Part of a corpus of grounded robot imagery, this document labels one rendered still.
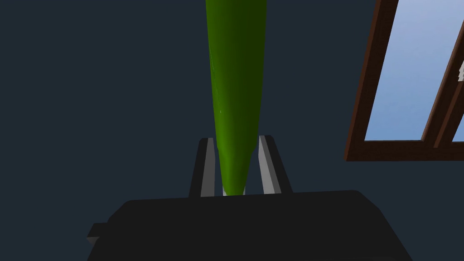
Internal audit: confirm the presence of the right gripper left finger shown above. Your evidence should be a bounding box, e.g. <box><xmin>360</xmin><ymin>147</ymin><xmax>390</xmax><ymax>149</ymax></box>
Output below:
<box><xmin>188</xmin><ymin>137</ymin><xmax>216</xmax><ymax>198</ymax></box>

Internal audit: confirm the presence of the green tapered bottle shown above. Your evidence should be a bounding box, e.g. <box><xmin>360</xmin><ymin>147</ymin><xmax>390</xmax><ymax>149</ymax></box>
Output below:
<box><xmin>205</xmin><ymin>0</ymin><xmax>268</xmax><ymax>197</ymax></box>

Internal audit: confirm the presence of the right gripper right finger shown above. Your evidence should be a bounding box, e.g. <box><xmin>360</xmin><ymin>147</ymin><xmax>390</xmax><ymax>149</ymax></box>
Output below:
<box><xmin>258</xmin><ymin>135</ymin><xmax>294</xmax><ymax>194</ymax></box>

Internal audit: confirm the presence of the brown framed window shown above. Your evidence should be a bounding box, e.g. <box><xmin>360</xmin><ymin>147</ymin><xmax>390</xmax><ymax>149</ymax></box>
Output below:
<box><xmin>343</xmin><ymin>0</ymin><xmax>464</xmax><ymax>162</ymax></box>

